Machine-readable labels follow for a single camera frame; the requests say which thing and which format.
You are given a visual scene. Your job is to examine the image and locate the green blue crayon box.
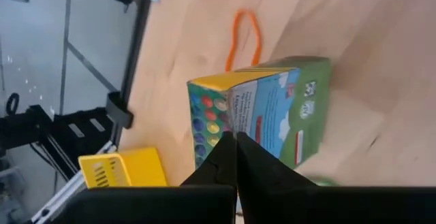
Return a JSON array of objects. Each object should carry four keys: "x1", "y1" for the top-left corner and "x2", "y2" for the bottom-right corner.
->
[{"x1": 186, "y1": 55, "x2": 332, "y2": 170}]

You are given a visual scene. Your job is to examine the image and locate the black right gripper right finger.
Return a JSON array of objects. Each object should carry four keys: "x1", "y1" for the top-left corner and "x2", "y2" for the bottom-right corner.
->
[{"x1": 236, "y1": 131, "x2": 318, "y2": 188}]

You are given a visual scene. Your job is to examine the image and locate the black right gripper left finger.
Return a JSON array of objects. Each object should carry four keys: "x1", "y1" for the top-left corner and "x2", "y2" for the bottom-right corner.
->
[{"x1": 180, "y1": 131, "x2": 238, "y2": 188}]

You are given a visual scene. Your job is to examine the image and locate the black aluminium table frame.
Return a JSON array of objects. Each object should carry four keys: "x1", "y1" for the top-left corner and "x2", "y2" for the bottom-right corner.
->
[{"x1": 91, "y1": 0, "x2": 153, "y2": 147}]

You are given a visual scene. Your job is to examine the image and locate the orange rubber band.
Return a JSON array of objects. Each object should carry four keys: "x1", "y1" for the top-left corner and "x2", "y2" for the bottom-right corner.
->
[{"x1": 224, "y1": 8, "x2": 262, "y2": 72}]

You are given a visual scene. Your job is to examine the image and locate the silver aluminium rail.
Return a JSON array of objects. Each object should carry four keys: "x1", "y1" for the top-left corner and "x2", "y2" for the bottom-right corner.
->
[{"x1": 30, "y1": 141, "x2": 119, "y2": 224}]

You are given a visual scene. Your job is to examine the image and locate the yellow plastic basket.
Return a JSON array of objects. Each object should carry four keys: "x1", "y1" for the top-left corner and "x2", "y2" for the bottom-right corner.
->
[{"x1": 78, "y1": 147, "x2": 168, "y2": 189}]

